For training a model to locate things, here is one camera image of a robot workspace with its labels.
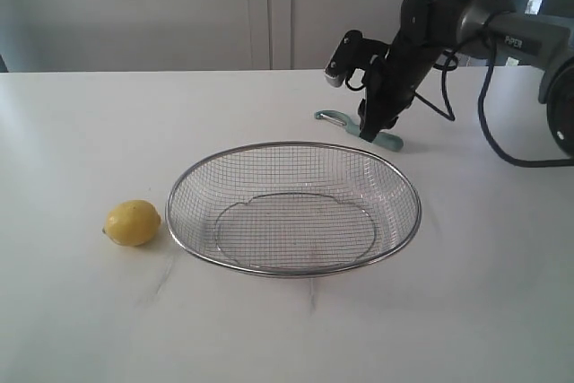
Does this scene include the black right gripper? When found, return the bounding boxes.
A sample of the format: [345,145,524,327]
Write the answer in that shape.
[358,0,469,142]

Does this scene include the teal handled peeler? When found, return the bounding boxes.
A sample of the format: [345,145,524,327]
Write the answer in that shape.
[314,109,404,152]

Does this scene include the yellow lemon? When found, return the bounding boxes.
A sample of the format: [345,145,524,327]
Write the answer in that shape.
[102,200,161,247]

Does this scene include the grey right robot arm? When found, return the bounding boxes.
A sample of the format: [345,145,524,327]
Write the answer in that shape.
[358,0,573,155]

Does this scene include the white cabinet doors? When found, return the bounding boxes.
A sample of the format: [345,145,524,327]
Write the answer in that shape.
[9,0,402,72]

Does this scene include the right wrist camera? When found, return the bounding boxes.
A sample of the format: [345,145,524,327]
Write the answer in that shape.
[325,30,388,88]

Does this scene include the oval wire mesh basket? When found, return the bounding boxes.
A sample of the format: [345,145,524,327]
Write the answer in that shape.
[165,142,422,278]

